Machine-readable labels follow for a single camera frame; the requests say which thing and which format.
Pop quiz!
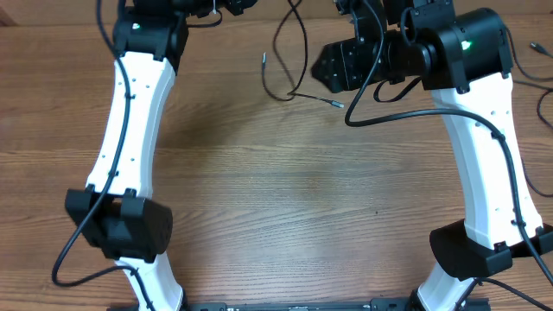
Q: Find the black USB cable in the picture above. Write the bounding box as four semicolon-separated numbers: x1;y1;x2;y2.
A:
503;25;553;94
520;88;553;199
261;0;346;109

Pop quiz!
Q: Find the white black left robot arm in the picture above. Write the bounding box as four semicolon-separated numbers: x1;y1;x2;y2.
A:
52;0;256;310

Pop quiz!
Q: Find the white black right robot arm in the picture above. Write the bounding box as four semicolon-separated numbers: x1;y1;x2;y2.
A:
311;0;552;310

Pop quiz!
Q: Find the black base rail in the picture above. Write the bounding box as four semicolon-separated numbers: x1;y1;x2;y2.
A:
107;297;492;311

